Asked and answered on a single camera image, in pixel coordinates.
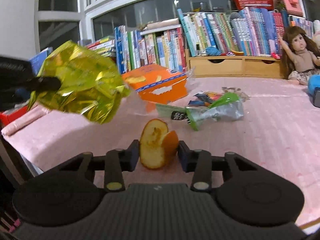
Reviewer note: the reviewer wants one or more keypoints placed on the orange peel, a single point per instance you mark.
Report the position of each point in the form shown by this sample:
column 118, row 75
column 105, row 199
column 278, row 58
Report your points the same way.
column 158, row 145

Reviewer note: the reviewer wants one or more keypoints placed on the brown-haired doll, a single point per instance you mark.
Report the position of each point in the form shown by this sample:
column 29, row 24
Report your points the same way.
column 300, row 55

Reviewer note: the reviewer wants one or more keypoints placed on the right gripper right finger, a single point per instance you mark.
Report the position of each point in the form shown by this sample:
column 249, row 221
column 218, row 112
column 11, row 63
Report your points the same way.
column 200, row 163

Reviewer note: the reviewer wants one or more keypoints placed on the yellow-green foil bag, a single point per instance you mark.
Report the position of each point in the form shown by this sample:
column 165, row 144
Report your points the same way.
column 90, row 84

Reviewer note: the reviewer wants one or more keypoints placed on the blue Doraemon plush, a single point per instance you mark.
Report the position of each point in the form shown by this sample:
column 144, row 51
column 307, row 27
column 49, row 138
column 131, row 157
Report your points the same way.
column 313, row 83

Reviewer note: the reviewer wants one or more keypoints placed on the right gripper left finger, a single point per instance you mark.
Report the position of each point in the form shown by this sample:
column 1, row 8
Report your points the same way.
column 118, row 161

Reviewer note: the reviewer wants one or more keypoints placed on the macaron snack wrapper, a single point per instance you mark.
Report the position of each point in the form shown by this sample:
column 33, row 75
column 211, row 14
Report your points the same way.
column 204, row 99

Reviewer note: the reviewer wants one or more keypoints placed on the orange cardboard box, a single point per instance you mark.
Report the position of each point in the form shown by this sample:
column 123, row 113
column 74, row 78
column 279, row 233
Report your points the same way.
column 157, row 84

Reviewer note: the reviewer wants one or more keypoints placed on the green and grey snack bag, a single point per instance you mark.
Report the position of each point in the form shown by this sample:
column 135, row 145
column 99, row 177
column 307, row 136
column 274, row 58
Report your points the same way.
column 228, row 107

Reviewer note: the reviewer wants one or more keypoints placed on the white blue paper bag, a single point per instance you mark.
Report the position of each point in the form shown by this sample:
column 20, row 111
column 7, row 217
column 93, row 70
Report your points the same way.
column 171, row 112

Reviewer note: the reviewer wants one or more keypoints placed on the clear plastic packaging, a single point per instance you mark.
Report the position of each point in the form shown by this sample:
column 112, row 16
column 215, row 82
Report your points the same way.
column 191, row 80

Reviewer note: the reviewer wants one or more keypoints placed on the red basket on books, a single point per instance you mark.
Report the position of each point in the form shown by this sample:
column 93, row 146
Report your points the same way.
column 252, row 0

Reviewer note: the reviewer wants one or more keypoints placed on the middle row of books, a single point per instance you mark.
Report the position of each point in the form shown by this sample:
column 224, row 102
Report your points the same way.
column 159, row 43

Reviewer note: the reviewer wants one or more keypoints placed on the blue yarn ball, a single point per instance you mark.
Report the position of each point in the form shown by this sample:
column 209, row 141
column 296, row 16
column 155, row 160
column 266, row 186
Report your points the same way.
column 213, row 51

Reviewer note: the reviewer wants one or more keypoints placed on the red folder with pink cloth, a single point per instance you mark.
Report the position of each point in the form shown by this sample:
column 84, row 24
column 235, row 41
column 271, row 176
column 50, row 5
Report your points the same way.
column 16, row 119

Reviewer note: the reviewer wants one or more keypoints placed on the patterned small wrapper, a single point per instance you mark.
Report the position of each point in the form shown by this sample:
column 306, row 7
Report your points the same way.
column 242, row 95

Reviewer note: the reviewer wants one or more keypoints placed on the pink striped table cloth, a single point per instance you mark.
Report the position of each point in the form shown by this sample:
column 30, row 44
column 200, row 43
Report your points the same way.
column 279, row 131

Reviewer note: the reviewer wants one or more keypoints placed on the wooden drawer organizer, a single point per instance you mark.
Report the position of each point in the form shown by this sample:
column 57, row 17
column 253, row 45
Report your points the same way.
column 235, row 66

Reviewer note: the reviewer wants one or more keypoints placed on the books on wooden organizer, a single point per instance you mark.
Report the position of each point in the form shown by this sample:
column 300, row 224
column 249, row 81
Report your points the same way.
column 249, row 32

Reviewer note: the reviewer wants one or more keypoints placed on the grey power adapter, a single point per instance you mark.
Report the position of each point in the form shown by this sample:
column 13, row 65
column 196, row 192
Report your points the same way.
column 316, row 97

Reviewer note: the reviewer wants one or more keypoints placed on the large blue book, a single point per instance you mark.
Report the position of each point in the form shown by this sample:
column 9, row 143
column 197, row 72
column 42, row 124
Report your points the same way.
column 37, row 60

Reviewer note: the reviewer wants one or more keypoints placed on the stack of flat books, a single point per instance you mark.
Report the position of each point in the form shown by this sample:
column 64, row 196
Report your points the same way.
column 105, row 47

